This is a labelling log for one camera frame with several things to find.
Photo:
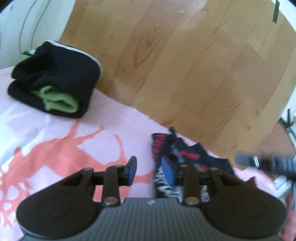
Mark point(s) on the wooden pattern headboard panel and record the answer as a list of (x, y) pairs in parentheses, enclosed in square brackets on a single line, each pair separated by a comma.
[(220, 72)]

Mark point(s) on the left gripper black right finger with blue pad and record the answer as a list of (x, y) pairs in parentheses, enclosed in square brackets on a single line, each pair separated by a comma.
[(231, 205)]

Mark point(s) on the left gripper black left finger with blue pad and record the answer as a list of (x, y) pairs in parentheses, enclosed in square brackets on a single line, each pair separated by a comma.
[(71, 205)]

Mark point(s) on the black red printed garment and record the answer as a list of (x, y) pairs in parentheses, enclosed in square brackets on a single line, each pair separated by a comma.
[(179, 153)]

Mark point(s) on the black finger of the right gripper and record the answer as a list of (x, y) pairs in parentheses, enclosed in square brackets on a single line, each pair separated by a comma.
[(279, 165)]

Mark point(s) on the pink deer print bedsheet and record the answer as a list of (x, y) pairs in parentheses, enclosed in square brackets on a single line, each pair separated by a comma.
[(38, 149)]

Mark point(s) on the brown cushion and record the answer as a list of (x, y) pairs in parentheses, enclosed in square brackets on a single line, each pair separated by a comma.
[(277, 142)]

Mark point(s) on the folded black green garment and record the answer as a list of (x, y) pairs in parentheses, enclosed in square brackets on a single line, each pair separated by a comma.
[(56, 79)]

